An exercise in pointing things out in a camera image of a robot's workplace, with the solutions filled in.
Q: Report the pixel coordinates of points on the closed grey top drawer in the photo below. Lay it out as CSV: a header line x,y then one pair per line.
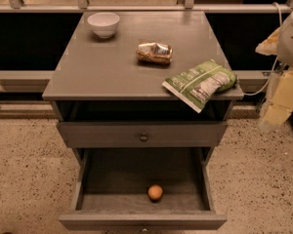
x,y
127,134

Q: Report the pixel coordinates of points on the orange fruit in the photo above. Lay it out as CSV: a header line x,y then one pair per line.
x,y
155,192

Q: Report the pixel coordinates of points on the open grey middle drawer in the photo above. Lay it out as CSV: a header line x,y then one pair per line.
x,y
111,191

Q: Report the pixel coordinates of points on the green chip bag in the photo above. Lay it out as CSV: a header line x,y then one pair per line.
x,y
197,85

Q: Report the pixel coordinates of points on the brown foil snack packet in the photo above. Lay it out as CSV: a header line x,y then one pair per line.
x,y
153,52

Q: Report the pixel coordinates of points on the grey wooden cabinet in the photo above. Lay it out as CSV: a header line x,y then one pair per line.
x,y
103,81

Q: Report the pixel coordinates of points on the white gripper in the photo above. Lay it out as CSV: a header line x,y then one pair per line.
x,y
291,38

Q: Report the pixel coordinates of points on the white ceramic bowl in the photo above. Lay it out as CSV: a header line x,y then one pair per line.
x,y
104,24

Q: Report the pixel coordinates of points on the round brass drawer knob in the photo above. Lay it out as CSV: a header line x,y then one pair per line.
x,y
143,137

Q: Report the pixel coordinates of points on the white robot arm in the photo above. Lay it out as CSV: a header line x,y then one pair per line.
x,y
280,43

